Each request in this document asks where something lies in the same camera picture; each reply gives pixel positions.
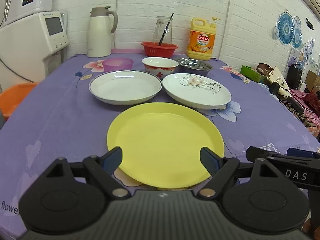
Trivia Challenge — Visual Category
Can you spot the clear glass jar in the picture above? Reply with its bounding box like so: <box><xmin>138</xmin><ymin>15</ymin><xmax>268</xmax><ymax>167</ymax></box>
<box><xmin>153</xmin><ymin>16</ymin><xmax>173</xmax><ymax>44</ymax></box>

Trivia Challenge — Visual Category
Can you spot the blue paper fan decoration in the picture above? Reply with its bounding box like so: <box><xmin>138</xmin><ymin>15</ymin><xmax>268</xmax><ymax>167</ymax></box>
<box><xmin>272</xmin><ymin>12</ymin><xmax>303</xmax><ymax>49</ymax></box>

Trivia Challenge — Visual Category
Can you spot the red plastic colander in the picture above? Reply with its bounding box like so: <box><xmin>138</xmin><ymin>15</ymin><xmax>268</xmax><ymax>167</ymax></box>
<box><xmin>141</xmin><ymin>42</ymin><xmax>178</xmax><ymax>58</ymax></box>

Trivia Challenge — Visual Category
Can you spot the white red-patterned bowl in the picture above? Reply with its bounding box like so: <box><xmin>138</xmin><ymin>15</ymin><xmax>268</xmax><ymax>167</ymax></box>
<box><xmin>142</xmin><ymin>57</ymin><xmax>178</xmax><ymax>79</ymax></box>

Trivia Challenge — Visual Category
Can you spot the white blue-rimmed plate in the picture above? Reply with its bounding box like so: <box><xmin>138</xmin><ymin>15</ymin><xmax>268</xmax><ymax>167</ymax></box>
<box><xmin>89</xmin><ymin>70</ymin><xmax>162</xmax><ymax>106</ymax></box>

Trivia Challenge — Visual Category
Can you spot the purple plastic bowl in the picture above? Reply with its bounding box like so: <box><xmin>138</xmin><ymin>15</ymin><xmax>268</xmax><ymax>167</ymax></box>
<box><xmin>102</xmin><ymin>57</ymin><xmax>134</xmax><ymax>72</ymax></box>

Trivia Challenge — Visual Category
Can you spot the cream thermos jug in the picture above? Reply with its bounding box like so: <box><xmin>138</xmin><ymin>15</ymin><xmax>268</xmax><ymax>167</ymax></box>
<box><xmin>86</xmin><ymin>6</ymin><xmax>118</xmax><ymax>57</ymax></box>

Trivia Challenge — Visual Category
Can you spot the green cardboard box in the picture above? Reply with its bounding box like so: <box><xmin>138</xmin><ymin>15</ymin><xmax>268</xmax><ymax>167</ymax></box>
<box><xmin>240</xmin><ymin>65</ymin><xmax>269</xmax><ymax>85</ymax></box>

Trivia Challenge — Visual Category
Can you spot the cream tote bag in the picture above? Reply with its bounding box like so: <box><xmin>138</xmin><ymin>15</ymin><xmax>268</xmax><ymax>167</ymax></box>
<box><xmin>257</xmin><ymin>63</ymin><xmax>291</xmax><ymax>97</ymax></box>

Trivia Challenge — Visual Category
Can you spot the yellow plastic plate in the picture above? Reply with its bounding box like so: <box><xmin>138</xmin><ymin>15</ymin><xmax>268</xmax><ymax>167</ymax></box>
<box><xmin>106</xmin><ymin>102</ymin><xmax>225</xmax><ymax>189</ymax></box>

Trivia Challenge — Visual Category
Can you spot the white floral oval plate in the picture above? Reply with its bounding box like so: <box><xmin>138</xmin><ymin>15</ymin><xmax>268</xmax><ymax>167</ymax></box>
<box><xmin>162</xmin><ymin>73</ymin><xmax>232</xmax><ymax>110</ymax></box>

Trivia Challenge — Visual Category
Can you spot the orange plastic basin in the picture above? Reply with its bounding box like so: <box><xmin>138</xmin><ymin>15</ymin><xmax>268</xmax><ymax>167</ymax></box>
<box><xmin>0</xmin><ymin>82</ymin><xmax>38</xmax><ymax>121</ymax></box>

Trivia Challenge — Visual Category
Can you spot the white water dispenser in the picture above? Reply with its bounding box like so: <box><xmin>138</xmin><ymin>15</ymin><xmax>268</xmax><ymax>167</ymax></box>
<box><xmin>1</xmin><ymin>0</ymin><xmax>69</xmax><ymax>90</ymax></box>

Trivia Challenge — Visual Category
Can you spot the yellow dish soap bottle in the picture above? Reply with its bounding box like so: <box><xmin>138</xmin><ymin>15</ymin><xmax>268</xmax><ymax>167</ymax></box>
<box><xmin>186</xmin><ymin>17</ymin><xmax>220</xmax><ymax>61</ymax></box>

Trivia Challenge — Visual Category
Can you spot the black speaker box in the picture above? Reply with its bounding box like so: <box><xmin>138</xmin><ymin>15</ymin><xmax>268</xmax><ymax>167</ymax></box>
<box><xmin>286</xmin><ymin>63</ymin><xmax>302</xmax><ymax>90</ymax></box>

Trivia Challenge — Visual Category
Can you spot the black stirring stick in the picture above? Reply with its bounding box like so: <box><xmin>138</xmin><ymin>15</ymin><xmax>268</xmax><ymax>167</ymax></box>
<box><xmin>158</xmin><ymin>13</ymin><xmax>174</xmax><ymax>46</ymax></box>

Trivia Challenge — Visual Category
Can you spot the stainless steel bowl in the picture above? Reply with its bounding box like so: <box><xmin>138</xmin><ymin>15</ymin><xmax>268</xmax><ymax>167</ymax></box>
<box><xmin>176</xmin><ymin>57</ymin><xmax>213</xmax><ymax>76</ymax></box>

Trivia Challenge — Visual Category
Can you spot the purple floral tablecloth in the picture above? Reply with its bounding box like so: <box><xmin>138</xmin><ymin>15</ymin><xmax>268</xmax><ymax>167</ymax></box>
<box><xmin>1</xmin><ymin>54</ymin><xmax>319</xmax><ymax>238</ymax></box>

